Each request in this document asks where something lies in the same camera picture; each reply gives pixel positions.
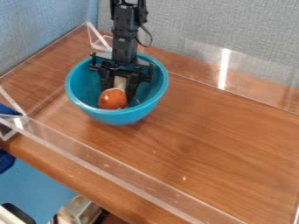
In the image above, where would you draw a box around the clear acrylic corner bracket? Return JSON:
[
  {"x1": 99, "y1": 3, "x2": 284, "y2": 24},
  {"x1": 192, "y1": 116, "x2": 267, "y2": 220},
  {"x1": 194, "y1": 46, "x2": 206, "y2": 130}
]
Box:
[{"x1": 87, "y1": 22, "x2": 112, "y2": 52}]

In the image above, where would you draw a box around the clear acrylic front barrier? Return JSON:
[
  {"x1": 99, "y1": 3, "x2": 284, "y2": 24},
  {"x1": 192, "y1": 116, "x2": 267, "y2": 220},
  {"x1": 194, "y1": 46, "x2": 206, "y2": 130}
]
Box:
[{"x1": 0, "y1": 114, "x2": 247, "y2": 224}]

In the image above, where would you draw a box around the blue plastic bowl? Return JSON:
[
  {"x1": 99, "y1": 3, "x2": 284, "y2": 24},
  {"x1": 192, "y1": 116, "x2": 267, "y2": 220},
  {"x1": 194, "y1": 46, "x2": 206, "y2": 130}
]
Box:
[{"x1": 64, "y1": 53, "x2": 170, "y2": 126}]

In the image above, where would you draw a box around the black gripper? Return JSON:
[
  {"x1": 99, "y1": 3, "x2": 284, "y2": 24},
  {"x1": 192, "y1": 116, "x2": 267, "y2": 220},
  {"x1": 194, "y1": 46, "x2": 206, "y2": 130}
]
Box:
[{"x1": 90, "y1": 52, "x2": 154, "y2": 102}]

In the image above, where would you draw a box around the brown cap toy mushroom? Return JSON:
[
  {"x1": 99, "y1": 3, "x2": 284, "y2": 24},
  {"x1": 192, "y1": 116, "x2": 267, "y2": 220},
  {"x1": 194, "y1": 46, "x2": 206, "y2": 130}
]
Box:
[{"x1": 98, "y1": 76, "x2": 128, "y2": 110}]

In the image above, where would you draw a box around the clear acrylic back barrier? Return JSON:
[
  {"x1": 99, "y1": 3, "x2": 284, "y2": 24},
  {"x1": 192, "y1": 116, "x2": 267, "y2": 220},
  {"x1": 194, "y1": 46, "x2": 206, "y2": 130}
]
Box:
[{"x1": 146, "y1": 0, "x2": 299, "y2": 114}]

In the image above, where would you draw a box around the grey metal frame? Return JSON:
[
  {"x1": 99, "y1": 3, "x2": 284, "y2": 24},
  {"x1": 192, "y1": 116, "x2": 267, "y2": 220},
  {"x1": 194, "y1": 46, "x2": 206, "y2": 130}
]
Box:
[{"x1": 56, "y1": 195, "x2": 103, "y2": 224}]

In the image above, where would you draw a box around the black and white object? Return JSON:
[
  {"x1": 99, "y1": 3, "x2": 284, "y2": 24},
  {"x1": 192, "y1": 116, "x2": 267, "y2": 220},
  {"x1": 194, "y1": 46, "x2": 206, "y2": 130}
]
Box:
[{"x1": 0, "y1": 204, "x2": 36, "y2": 224}]

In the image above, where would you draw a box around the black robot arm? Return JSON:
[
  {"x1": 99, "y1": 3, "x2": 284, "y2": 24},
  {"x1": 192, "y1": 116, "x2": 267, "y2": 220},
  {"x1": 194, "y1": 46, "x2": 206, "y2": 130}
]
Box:
[{"x1": 90, "y1": 0, "x2": 154, "y2": 102}]

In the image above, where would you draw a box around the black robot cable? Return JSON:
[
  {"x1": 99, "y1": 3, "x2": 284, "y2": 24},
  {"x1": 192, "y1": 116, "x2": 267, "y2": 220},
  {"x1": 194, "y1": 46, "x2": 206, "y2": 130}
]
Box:
[{"x1": 135, "y1": 24, "x2": 155, "y2": 48}]

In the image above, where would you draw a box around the blue cloth object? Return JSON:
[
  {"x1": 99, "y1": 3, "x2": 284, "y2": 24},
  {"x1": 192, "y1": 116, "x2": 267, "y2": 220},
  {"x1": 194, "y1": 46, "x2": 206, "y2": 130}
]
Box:
[{"x1": 0, "y1": 103, "x2": 22, "y2": 175}]

